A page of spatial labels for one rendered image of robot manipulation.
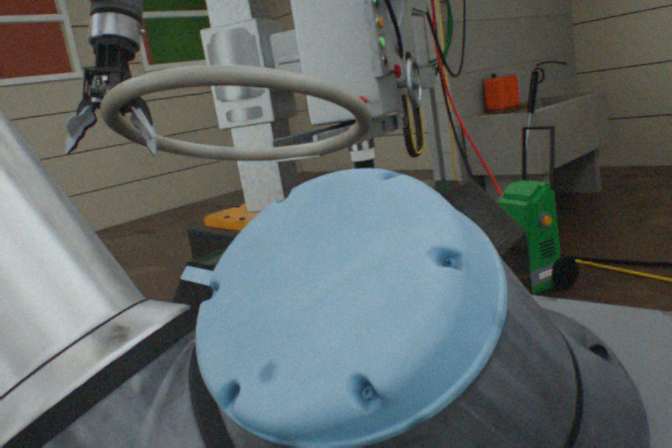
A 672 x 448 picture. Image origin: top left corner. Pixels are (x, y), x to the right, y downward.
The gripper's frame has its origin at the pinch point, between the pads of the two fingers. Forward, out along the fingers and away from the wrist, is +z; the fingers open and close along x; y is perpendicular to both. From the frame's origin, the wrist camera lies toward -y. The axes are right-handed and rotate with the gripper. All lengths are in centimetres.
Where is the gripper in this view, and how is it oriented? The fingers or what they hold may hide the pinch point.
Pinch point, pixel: (111, 157)
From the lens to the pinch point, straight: 110.2
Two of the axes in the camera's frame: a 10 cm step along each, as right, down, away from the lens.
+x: 9.9, 0.1, 1.3
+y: 1.3, -1.8, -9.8
